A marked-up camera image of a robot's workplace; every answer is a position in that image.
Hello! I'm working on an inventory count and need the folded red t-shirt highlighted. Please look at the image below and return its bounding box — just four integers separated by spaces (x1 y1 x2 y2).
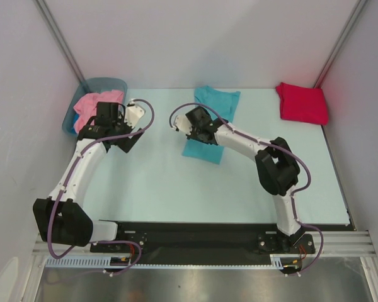
275 82 329 125

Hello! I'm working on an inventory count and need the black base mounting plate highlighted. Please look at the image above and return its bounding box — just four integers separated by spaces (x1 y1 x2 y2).
89 220 356 255

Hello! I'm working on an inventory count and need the aluminium front rail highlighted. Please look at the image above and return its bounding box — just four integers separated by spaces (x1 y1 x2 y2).
32 231 375 257

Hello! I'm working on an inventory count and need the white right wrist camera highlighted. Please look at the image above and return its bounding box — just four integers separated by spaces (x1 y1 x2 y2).
173 115 192 135

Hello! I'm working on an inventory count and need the pink t-shirt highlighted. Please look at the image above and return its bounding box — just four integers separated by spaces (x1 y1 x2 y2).
73 89 125 133

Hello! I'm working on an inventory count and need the blue t-shirt in basket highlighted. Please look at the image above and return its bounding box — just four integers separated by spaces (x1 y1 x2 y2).
73 114 79 124

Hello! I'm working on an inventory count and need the right aluminium corner post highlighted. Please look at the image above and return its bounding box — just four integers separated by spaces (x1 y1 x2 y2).
313 0 370 88

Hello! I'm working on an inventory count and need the aluminium corner post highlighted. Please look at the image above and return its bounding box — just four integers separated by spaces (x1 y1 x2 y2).
33 0 86 83
313 0 370 88

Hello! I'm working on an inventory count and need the teal t-shirt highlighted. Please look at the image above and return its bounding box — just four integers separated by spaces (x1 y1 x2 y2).
182 86 241 165

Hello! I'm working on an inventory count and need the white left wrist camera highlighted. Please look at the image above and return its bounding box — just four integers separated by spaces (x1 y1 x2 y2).
123 99 146 128

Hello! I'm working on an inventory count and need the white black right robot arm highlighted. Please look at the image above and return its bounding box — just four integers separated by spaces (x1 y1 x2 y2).
174 106 304 252

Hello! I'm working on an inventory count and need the left aluminium corner post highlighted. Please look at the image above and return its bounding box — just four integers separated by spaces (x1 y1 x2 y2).
33 0 86 83

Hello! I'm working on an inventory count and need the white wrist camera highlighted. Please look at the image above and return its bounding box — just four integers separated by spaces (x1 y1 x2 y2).
173 115 192 135
123 99 146 128

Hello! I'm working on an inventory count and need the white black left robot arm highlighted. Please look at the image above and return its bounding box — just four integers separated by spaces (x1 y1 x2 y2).
33 101 146 252

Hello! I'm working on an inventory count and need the white slotted cable duct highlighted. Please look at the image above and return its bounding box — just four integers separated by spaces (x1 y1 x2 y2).
46 256 284 270

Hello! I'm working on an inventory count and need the grey-blue plastic basket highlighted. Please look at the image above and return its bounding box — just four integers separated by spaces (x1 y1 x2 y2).
62 77 128 137

